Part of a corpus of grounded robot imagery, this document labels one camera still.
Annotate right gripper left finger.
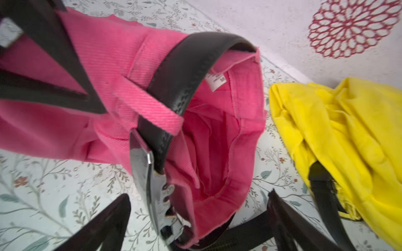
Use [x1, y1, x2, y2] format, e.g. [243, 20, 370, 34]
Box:
[56, 193, 131, 251]

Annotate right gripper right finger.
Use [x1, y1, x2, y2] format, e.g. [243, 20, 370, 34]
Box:
[267, 189, 341, 251]

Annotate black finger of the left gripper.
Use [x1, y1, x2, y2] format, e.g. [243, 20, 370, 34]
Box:
[1, 1, 107, 115]

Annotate black leather belt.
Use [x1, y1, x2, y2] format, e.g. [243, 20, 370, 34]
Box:
[130, 32, 256, 251]

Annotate pink trousers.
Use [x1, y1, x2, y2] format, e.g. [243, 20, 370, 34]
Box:
[1, 8, 272, 251]

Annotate yellow garment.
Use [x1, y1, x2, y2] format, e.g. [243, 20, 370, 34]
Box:
[269, 77, 402, 251]

